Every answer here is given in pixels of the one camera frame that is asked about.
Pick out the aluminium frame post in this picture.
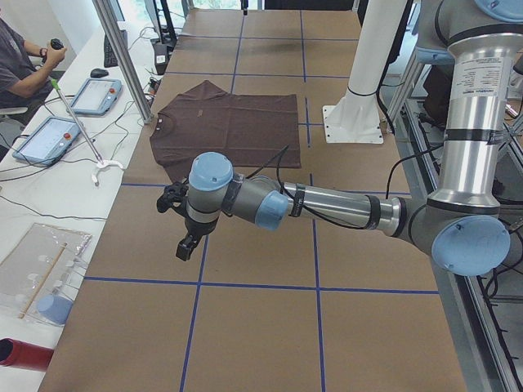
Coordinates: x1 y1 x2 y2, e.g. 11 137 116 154
92 0 153 124

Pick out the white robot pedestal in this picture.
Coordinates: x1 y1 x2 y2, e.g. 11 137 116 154
323 0 408 144

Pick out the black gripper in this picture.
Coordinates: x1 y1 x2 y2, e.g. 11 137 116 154
157 182 202 261

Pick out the blue plastic cup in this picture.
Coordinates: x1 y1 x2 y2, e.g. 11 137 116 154
37 294 74 325

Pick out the black computer mouse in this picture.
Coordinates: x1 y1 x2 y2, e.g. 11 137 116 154
90 68 109 78

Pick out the teach pendant tablet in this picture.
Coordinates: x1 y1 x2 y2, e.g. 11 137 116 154
12 116 80 166
70 78 123 116

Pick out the clear plastic bag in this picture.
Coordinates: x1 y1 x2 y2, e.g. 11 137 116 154
1 224 92 318

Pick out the far teach pendant tablet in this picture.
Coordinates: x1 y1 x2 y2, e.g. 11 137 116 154
70 78 123 116

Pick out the near teach pendant tablet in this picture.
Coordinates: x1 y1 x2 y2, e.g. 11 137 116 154
12 116 80 166

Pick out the seated person operator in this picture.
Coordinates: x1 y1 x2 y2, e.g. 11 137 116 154
1 20 67 109

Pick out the red cylinder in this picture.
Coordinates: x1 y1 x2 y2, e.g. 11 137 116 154
1 338 54 372

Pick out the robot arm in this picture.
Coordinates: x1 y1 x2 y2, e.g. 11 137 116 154
156 1 522 276

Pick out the metal grabber stick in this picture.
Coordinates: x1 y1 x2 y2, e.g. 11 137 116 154
51 78 124 187

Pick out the brown t-shirt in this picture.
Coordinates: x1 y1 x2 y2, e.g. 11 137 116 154
150 80 302 180

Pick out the black keyboard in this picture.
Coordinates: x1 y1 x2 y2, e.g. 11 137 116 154
103 35 118 68

